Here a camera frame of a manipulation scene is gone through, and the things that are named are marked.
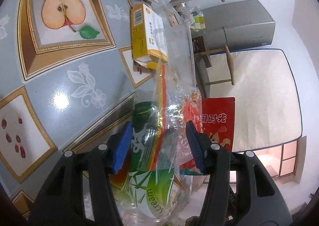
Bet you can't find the red snack bag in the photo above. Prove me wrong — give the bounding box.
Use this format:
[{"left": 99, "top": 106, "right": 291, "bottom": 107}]
[{"left": 179, "top": 96, "right": 236, "bottom": 174}]

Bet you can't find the clear printed plastic bag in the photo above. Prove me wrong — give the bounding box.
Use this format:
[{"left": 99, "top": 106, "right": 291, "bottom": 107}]
[{"left": 134, "top": 0, "right": 204, "bottom": 224}]

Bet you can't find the green scream plastic bottle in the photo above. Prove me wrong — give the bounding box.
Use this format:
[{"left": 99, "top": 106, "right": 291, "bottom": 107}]
[{"left": 117, "top": 100, "right": 193, "bottom": 226}]

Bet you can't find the yellow medicine box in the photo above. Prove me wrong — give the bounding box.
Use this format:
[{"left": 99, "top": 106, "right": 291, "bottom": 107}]
[{"left": 130, "top": 3, "right": 168, "bottom": 70}]

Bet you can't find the wooden chair black seat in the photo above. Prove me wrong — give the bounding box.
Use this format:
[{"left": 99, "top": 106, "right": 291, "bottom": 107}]
[{"left": 194, "top": 44, "right": 235, "bottom": 98}]

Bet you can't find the white mattress with blue edge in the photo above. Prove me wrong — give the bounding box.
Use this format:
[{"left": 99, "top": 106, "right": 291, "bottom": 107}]
[{"left": 210, "top": 49, "right": 302, "bottom": 152}]

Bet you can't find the fruit pattern tablecloth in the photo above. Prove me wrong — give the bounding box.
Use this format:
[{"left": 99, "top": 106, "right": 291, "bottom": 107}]
[{"left": 1, "top": 0, "right": 155, "bottom": 225}]

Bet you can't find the silver refrigerator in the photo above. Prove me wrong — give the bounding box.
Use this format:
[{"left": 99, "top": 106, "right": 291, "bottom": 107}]
[{"left": 201, "top": 0, "right": 275, "bottom": 51}]

